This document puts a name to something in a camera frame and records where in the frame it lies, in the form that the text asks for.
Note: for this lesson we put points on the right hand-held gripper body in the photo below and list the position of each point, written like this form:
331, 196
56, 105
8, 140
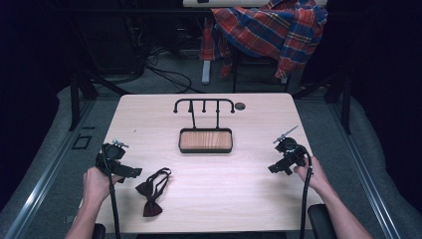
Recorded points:
292, 151

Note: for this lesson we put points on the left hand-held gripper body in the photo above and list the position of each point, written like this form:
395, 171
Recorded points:
111, 152

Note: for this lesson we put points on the dark red bow tie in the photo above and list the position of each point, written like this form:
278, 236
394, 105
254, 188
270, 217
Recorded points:
151, 195

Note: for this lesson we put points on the black rack with wooden tray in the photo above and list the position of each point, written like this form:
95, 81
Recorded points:
205, 139

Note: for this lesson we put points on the person's left hand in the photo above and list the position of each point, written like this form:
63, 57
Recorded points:
96, 187

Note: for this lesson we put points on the person's right hand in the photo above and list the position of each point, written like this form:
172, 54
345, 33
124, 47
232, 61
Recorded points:
315, 176

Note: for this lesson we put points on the black armrest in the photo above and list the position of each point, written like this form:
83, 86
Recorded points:
99, 231
321, 220

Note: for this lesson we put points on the black metal stand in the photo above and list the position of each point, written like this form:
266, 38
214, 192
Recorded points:
338, 99
83, 96

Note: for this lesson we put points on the black chair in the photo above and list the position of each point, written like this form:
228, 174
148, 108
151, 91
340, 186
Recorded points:
258, 69

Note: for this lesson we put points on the red blue plaid cloth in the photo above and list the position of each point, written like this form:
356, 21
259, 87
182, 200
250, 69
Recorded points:
272, 30

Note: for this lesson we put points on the white desk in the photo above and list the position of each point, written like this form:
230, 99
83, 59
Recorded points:
229, 3

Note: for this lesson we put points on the aluminium floor rail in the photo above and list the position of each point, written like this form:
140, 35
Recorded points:
365, 179
46, 179

